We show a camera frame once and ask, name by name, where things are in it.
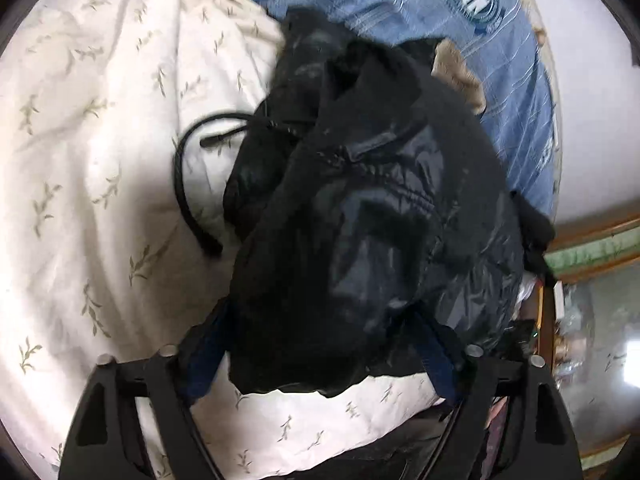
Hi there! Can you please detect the black puffer jacket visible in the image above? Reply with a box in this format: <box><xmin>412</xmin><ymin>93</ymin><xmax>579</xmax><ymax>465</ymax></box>
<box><xmin>202</xmin><ymin>8</ymin><xmax>524</xmax><ymax>396</ymax></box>

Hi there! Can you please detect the black garment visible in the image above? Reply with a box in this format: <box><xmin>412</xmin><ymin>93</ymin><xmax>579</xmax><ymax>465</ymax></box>
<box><xmin>510</xmin><ymin>191</ymin><xmax>556</xmax><ymax>287</ymax></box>

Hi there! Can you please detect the white floral duvet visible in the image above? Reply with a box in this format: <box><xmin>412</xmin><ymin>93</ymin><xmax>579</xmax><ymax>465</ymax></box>
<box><xmin>0</xmin><ymin>0</ymin><xmax>482</xmax><ymax>480</ymax></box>

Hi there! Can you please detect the blue plaid quilt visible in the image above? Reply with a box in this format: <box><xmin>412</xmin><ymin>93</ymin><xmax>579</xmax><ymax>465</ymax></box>
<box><xmin>254</xmin><ymin>0</ymin><xmax>556</xmax><ymax>217</ymax></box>

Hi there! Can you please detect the wooden door frame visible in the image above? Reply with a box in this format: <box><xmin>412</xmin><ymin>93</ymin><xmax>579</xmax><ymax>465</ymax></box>
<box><xmin>544</xmin><ymin>214</ymin><xmax>639</xmax><ymax>284</ymax></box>

